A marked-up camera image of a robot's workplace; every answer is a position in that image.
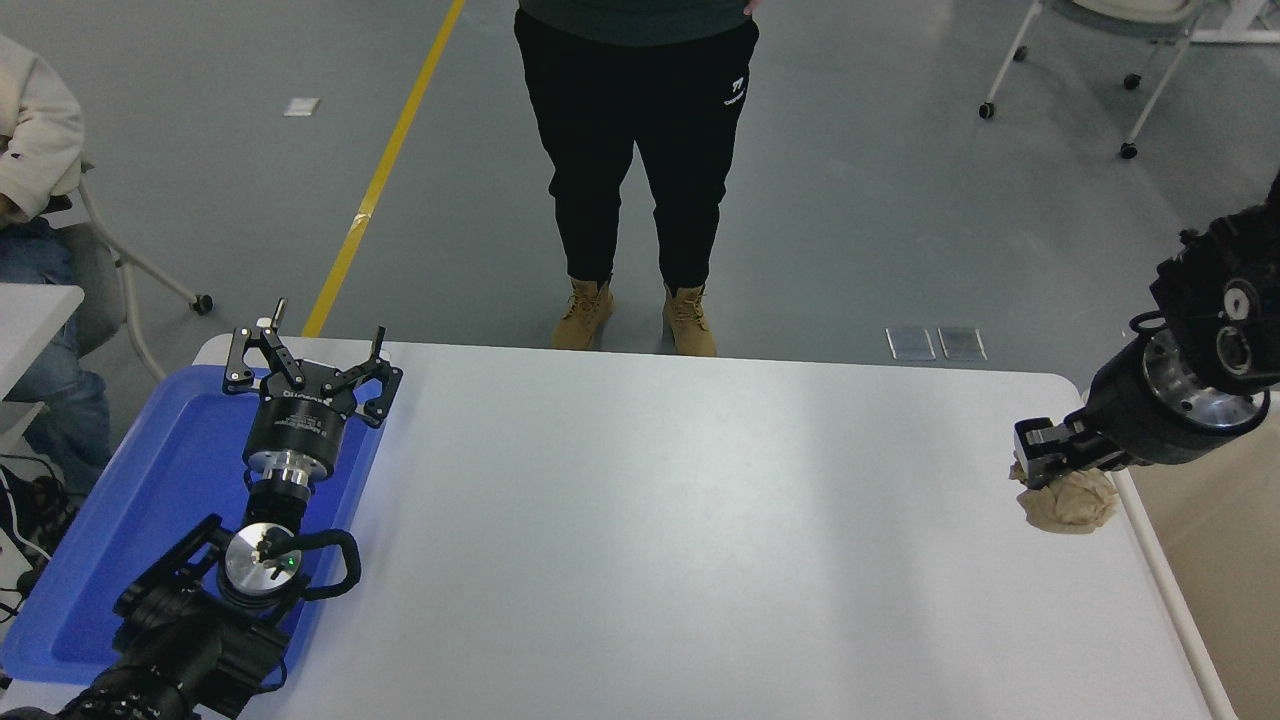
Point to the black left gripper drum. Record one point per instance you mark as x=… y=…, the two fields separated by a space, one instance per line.
x=295 y=430

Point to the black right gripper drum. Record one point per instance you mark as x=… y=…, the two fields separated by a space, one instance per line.
x=1130 y=410

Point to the tan paper ball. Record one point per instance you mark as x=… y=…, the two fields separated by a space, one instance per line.
x=1070 y=505

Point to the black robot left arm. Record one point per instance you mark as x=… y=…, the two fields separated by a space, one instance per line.
x=180 y=640

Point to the blue plastic tray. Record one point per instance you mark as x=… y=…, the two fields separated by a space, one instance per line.
x=170 y=470

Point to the clear floor plate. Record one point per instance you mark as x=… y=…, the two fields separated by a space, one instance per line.
x=962 y=342
x=910 y=343

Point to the large pale bin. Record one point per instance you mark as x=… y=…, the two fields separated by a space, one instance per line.
x=1220 y=560

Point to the small white side table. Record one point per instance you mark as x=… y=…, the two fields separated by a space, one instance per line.
x=30 y=320

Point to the white paper scrap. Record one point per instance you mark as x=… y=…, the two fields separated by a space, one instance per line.
x=302 y=106

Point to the person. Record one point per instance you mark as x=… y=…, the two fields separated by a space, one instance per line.
x=35 y=130
x=620 y=130

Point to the white frame chair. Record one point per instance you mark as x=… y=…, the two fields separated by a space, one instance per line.
x=95 y=280

